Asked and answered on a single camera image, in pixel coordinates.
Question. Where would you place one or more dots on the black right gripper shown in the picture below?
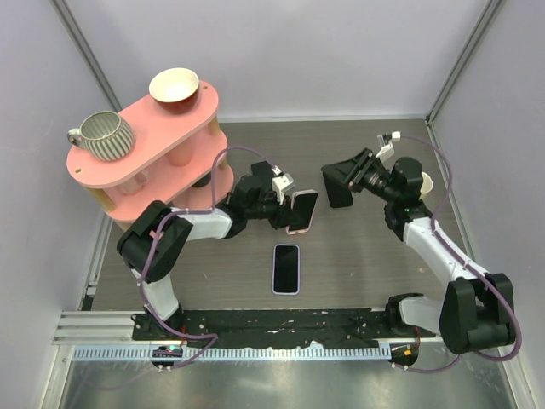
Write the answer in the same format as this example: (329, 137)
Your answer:
(353, 170)

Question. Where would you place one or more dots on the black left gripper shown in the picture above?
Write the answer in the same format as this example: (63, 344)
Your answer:
(283, 216)

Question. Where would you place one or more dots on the pink phone case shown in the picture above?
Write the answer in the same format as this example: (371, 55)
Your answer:
(312, 221)

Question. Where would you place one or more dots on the lilac phone case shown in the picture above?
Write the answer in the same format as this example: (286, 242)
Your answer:
(273, 272)

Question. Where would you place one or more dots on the teal-edged black phone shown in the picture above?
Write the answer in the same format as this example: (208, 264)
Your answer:
(262, 168)

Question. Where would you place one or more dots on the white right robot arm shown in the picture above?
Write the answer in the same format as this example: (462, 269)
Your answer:
(476, 312)

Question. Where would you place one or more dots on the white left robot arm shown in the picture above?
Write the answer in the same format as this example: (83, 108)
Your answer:
(152, 244)

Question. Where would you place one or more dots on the yellow mug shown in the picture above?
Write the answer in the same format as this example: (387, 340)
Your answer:
(427, 185)

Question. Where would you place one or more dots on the dark green cup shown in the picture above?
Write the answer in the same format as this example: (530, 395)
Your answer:
(203, 181)

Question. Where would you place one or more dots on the pink cup on shelf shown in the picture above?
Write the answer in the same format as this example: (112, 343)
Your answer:
(181, 155)

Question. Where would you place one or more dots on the pink three-tier shelf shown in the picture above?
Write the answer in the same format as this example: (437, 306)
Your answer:
(156, 132)

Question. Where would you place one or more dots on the clear glass cup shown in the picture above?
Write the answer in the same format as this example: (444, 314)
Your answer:
(134, 184)

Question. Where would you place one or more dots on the red bowl white inside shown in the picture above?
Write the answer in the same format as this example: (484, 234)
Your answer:
(175, 89)

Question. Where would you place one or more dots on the grey striped mug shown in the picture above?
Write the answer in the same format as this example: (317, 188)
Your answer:
(105, 135)

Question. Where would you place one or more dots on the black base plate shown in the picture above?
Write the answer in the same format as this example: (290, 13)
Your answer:
(337, 328)

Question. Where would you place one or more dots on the white slotted cable duct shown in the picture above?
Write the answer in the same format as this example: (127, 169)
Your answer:
(151, 352)

